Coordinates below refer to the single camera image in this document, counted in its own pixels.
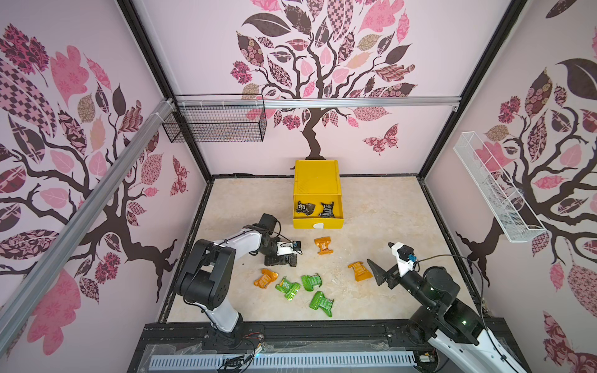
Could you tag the green cookie packet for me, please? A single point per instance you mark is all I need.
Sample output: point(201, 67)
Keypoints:
point(288, 288)
point(323, 303)
point(310, 282)

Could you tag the aluminium rail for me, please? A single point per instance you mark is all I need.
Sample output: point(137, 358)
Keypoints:
point(270, 104)
point(35, 285)

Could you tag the yellow three-drawer cabinet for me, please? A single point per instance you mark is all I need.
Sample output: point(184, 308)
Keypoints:
point(317, 177)

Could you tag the green cookie packet middle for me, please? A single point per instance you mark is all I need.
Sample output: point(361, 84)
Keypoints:
point(310, 282)

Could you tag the black cookie packet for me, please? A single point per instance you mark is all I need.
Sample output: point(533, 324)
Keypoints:
point(327, 211)
point(305, 208)

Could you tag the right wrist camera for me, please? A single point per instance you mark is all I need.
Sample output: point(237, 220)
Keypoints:
point(405, 258)

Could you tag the white wire basket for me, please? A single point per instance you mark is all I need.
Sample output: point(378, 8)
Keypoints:
point(516, 218)

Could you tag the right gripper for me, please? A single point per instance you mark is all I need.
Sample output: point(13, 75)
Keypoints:
point(392, 276)

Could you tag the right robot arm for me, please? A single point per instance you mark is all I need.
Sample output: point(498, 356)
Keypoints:
point(445, 322)

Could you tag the orange cookie packet centre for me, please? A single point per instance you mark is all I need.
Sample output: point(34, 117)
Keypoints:
point(323, 244)

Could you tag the orange cookie packet right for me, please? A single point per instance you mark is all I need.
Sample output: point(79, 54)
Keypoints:
point(361, 273)

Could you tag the orange cookie packet left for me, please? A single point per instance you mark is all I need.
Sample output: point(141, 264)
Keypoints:
point(267, 277)

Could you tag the green cookie packet front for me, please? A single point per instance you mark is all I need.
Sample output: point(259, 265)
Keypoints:
point(323, 303)

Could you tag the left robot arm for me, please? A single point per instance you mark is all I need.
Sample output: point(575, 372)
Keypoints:
point(206, 276)

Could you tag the aluminium rail back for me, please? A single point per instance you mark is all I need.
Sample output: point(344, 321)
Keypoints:
point(270, 104)

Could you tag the aluminium rail left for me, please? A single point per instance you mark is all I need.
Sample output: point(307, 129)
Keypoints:
point(35, 285)

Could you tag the black wire basket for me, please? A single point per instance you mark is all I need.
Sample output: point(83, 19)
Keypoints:
point(211, 118)

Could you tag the yellow top drawer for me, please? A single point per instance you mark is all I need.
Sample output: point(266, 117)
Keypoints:
point(300, 221)

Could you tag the black base frame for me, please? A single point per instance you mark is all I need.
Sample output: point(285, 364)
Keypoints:
point(300, 337)

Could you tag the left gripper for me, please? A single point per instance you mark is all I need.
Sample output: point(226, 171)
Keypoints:
point(276, 259)

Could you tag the green cookie packet left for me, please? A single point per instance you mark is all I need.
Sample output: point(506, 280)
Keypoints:
point(288, 288)

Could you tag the white slotted cable duct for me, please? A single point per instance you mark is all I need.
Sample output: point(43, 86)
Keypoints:
point(214, 362)

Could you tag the orange cookie packet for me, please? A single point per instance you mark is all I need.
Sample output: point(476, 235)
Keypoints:
point(267, 277)
point(361, 273)
point(323, 244)

